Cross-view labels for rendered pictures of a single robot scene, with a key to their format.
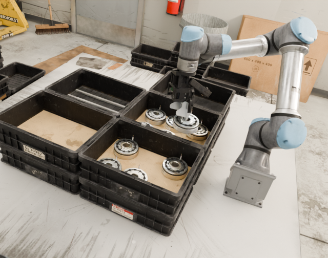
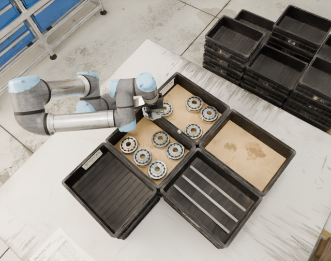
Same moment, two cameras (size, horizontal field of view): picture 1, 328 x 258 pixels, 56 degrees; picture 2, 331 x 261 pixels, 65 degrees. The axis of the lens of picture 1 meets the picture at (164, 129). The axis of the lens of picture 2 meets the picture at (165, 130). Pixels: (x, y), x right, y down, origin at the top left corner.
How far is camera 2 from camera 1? 173 cm
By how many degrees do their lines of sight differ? 78
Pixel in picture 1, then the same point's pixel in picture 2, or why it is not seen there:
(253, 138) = (102, 104)
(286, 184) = not seen: hidden behind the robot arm
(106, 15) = not seen: outside the picture
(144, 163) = (182, 120)
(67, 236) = (230, 103)
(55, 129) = (245, 164)
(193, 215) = not seen: hidden behind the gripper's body
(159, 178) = (176, 106)
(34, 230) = (248, 109)
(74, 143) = (230, 146)
